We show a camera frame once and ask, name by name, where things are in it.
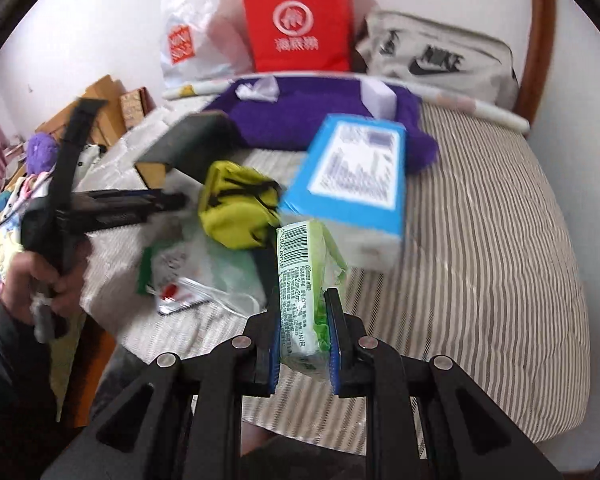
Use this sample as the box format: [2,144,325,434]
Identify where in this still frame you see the red paper bag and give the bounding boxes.
[239,0,355,74]

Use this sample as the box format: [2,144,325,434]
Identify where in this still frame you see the yellow-green pouch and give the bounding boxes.
[198,160,282,251]

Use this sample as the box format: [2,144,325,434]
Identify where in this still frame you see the purple plush toy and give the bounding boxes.
[26,132,61,173]

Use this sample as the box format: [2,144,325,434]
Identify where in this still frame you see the clear zip bag red label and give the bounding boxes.
[156,280,215,317]

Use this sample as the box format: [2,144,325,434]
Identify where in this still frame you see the clear bubble wrap bag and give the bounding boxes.
[180,232,268,318]

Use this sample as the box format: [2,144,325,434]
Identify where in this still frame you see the brown patterned box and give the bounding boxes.
[119,87,157,131]

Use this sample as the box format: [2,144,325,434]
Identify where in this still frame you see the white plastic shopping bag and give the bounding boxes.
[160,0,255,88]

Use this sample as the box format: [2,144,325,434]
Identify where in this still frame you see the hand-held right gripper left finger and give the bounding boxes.
[40,310,283,480]

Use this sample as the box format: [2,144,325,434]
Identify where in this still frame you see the grey bag with black logo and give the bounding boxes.
[355,9,520,111]

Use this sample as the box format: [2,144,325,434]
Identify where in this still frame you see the green tissue pack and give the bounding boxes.
[276,220,348,378]

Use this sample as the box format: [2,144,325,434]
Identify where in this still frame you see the white small box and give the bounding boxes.
[362,80,397,120]

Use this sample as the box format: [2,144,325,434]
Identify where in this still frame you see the black rectangular box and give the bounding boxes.
[134,112,238,186]

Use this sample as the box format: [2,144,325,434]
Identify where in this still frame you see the person's left forearm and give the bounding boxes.
[0,305,46,411]

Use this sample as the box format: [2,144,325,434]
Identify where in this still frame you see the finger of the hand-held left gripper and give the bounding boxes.
[79,190,188,234]
[49,97,109,200]

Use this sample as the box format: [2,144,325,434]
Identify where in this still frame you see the pile of colourful clothes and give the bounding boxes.
[0,142,103,366]

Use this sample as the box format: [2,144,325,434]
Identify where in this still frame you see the blue tissue pack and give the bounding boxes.
[278,113,408,271]

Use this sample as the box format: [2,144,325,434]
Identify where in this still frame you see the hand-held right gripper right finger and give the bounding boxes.
[324,288,563,480]

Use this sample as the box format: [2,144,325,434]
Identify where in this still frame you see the wooden headboard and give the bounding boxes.
[512,0,558,123]

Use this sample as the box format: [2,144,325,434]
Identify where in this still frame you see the purple towel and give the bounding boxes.
[202,76,440,176]

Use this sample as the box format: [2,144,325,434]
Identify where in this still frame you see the crumpled white tissue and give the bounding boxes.
[235,78,280,103]

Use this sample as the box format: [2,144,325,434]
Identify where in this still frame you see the person's left hand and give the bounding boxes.
[1,249,89,325]

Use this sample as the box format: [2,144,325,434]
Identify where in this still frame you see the wooden cabinet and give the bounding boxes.
[35,75,131,148]

